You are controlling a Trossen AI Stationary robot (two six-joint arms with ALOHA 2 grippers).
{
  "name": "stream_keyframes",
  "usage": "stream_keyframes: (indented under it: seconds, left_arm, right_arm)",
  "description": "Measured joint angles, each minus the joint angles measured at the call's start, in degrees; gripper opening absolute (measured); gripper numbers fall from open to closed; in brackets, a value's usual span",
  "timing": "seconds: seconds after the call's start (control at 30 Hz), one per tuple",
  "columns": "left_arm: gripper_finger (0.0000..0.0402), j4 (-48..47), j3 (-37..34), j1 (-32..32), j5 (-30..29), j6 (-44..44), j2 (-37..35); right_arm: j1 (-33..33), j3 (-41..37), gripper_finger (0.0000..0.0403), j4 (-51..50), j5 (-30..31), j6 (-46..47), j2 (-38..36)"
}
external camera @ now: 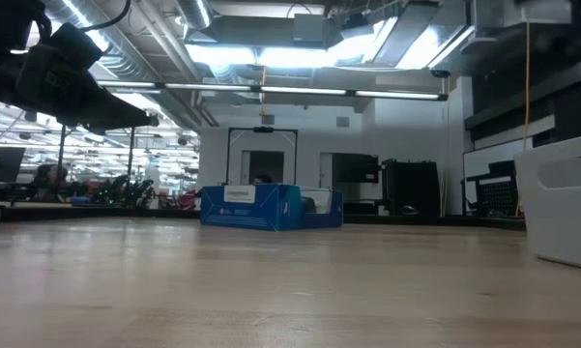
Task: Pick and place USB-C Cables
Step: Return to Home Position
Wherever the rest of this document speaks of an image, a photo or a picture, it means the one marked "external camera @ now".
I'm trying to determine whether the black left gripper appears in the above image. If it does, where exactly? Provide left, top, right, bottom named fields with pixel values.
left=0, top=22, right=160, bottom=131

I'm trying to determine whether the black computer monitor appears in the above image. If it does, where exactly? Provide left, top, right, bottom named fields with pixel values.
left=0, top=147, right=26, bottom=184

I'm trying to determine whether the long ceiling light fixture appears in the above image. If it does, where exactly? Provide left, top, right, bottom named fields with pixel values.
left=96, top=76, right=450, bottom=102

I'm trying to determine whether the blue cardboard product box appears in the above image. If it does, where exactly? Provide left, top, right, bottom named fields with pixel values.
left=200, top=183, right=344, bottom=232

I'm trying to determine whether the black cabinet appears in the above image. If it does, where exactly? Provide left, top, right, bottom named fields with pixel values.
left=381, top=159, right=442, bottom=218

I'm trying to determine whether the black mesh rack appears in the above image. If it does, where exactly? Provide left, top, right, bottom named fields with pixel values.
left=461, top=160, right=524, bottom=218

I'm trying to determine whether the translucent white plastic bin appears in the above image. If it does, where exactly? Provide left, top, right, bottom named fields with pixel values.
left=513, top=132, right=581, bottom=272

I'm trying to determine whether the black camera frame stand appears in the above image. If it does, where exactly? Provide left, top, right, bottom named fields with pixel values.
left=225, top=126, right=300, bottom=186
left=57, top=123, right=136, bottom=194

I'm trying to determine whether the silver ventilation duct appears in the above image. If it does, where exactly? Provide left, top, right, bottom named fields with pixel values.
left=43, top=0, right=218, bottom=131

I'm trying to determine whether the dark wall screen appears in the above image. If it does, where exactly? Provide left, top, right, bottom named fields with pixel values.
left=332, top=153, right=380, bottom=185

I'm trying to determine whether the black aluminium table frame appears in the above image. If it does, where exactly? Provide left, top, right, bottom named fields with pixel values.
left=0, top=203, right=528, bottom=232

